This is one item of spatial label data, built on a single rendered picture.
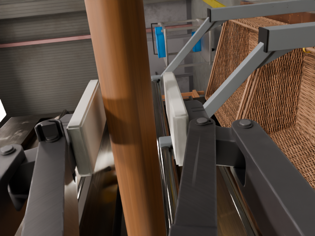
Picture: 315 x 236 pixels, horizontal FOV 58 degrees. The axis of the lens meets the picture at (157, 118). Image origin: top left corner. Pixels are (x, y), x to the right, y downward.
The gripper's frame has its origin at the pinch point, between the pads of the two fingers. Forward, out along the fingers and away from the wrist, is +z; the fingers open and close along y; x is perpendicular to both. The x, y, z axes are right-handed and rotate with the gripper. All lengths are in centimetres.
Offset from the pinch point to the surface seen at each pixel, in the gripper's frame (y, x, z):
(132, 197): -0.7, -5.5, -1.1
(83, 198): -22, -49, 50
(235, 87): 18.0, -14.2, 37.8
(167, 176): 2.3, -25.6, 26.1
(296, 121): 59, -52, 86
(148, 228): 0.0, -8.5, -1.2
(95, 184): -21, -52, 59
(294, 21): 60, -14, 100
